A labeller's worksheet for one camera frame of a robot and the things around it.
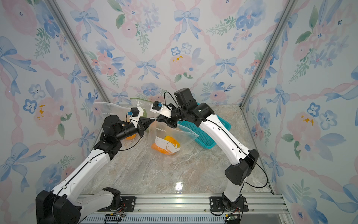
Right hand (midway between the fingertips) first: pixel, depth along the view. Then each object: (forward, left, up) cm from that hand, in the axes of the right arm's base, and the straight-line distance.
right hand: (160, 115), depth 69 cm
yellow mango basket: (0, -4, -25) cm, 25 cm away
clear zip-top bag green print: (+19, +13, -11) cm, 25 cm away
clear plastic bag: (+11, +37, -7) cm, 39 cm away
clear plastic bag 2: (-5, -1, -14) cm, 15 cm away
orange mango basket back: (-6, +5, -21) cm, 22 cm away
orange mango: (-11, +13, -3) cm, 17 cm away
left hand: (0, +4, -2) cm, 4 cm away
